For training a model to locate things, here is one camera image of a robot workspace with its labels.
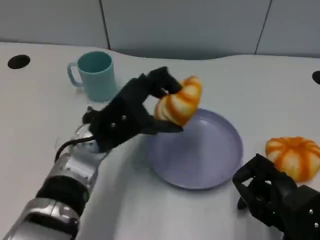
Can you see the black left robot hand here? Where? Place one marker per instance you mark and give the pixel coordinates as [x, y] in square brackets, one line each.
[122, 117]

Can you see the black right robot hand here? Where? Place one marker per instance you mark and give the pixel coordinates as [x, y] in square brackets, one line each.
[275, 197]

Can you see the pale green mug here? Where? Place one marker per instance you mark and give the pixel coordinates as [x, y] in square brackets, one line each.
[98, 80]

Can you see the orange and white bread roll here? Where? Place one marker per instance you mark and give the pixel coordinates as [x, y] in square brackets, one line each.
[180, 102]
[295, 157]

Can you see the lilac plate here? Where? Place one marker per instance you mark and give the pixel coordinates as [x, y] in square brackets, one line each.
[200, 157]

